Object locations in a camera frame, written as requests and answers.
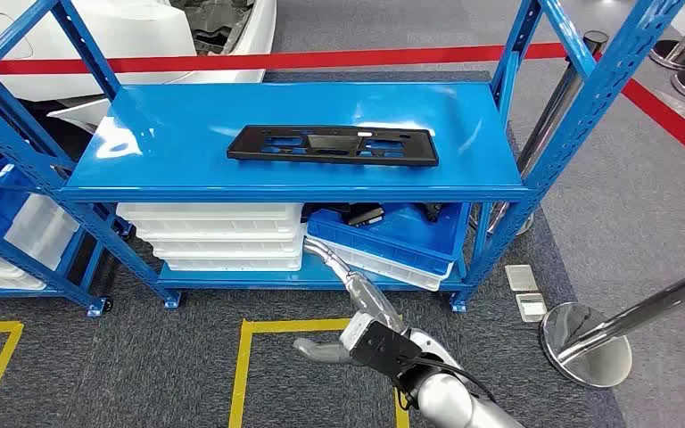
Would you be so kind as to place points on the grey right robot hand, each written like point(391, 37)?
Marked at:
point(372, 295)

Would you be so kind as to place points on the black plastic panel with cutouts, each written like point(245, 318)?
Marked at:
point(247, 150)

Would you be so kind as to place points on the black plastic part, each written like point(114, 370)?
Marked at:
point(431, 211)
point(363, 214)

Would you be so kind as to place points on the blue metal shelf rack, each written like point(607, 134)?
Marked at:
point(200, 118)
point(23, 257)

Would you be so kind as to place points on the metal floor socket plate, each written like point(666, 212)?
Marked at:
point(531, 307)
point(521, 277)

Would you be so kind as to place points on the red barrier belt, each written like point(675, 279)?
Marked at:
point(319, 59)

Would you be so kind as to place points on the white car body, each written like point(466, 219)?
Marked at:
point(112, 29)

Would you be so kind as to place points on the stanchion post with black cap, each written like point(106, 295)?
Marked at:
point(555, 100)

